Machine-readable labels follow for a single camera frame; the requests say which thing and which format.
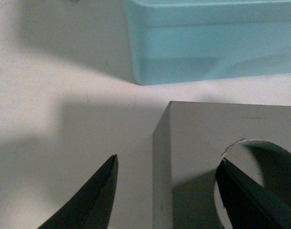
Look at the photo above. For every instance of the gray cube with round hole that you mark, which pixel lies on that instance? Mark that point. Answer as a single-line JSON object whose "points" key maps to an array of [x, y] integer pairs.
{"points": [[189, 143]]}

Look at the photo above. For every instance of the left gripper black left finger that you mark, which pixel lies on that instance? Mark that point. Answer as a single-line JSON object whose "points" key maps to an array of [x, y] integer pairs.
{"points": [[91, 206]]}

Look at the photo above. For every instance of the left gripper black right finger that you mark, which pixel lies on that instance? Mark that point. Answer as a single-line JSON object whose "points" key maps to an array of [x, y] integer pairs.
{"points": [[248, 204]]}

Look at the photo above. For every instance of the light blue plastic box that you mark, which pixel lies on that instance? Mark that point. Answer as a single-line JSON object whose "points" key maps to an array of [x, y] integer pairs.
{"points": [[175, 41]]}

